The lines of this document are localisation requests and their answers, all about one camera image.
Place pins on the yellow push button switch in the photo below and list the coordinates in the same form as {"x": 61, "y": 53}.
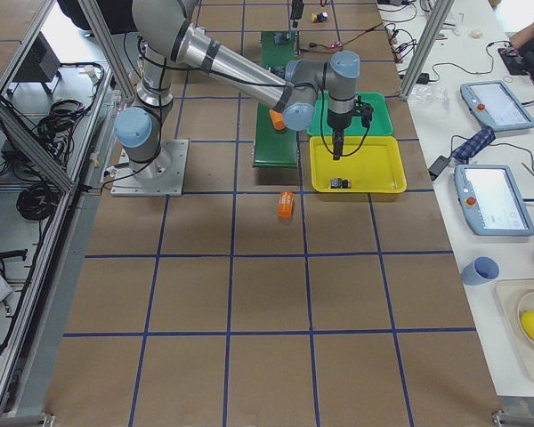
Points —
{"x": 340, "y": 183}

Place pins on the folded blue umbrella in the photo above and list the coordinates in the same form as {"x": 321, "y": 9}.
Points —
{"x": 472, "y": 146}

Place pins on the beige tray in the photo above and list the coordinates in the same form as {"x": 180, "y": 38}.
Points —
{"x": 514, "y": 298}

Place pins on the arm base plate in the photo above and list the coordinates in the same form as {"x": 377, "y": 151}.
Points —
{"x": 162, "y": 177}

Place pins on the yellow plastic tray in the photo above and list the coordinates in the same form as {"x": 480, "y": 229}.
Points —
{"x": 372, "y": 163}

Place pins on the teach pendant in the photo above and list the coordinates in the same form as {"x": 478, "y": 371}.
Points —
{"x": 491, "y": 201}
{"x": 495, "y": 106}

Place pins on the blue plastic cup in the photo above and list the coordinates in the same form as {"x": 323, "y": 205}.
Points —
{"x": 479, "y": 271}

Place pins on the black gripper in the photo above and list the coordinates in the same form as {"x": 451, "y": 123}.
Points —
{"x": 337, "y": 122}

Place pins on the aluminium frame left rack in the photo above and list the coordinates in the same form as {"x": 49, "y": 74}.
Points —
{"x": 54, "y": 144}

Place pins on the green conveyor belt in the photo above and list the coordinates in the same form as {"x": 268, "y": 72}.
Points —
{"x": 274, "y": 148}

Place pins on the green plastic tray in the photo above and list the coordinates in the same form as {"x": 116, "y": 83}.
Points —
{"x": 380, "y": 124}

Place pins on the plain orange cylinder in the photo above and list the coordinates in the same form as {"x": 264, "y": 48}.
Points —
{"x": 277, "y": 120}

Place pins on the orange cylinder with 4680 print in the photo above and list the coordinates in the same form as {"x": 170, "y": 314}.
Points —
{"x": 285, "y": 204}

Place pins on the aluminium frame post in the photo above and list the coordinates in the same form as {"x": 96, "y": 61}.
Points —
{"x": 425, "y": 44}

